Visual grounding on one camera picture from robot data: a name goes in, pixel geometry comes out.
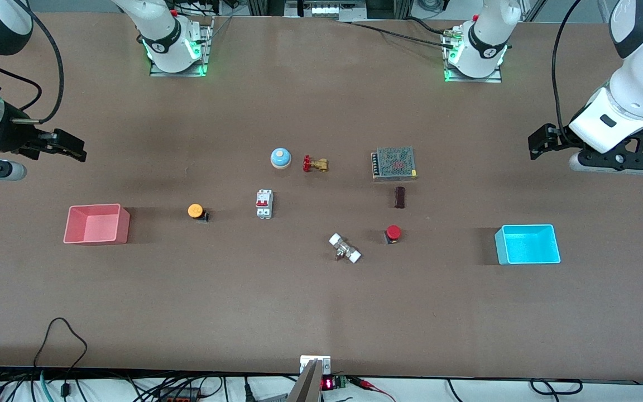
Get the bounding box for white red circuit breaker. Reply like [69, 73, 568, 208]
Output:
[255, 189, 274, 219]

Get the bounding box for cyan plastic box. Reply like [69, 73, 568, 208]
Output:
[494, 224, 562, 265]

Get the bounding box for metal fitting white ends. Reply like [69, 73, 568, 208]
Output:
[328, 233, 362, 264]

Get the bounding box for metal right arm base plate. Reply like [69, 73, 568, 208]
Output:
[150, 16, 215, 78]

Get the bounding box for aluminium frame rack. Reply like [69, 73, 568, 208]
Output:
[246, 0, 414, 23]

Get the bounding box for black cable on table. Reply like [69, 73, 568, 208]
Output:
[339, 16, 456, 47]

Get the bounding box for pink plastic box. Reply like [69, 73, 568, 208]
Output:
[63, 203, 131, 246]

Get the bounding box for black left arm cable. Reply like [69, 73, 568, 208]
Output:
[551, 0, 586, 143]

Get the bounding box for metal mesh power supply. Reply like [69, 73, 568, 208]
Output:
[371, 146, 418, 182]

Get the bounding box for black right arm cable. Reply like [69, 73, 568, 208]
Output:
[0, 0, 65, 125]

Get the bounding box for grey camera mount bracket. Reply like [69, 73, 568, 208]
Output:
[287, 355, 332, 402]

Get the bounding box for black coiled cable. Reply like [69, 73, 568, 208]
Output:
[529, 378, 583, 396]

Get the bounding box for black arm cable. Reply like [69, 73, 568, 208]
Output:
[0, 0, 65, 125]
[551, 0, 586, 143]

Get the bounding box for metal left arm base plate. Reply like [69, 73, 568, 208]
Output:
[443, 28, 503, 84]

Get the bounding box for black looped cable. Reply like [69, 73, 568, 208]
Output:
[32, 317, 89, 370]

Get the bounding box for black power strip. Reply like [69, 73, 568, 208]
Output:
[153, 387, 201, 402]

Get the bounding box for red clip lead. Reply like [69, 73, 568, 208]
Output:
[349, 377, 397, 402]

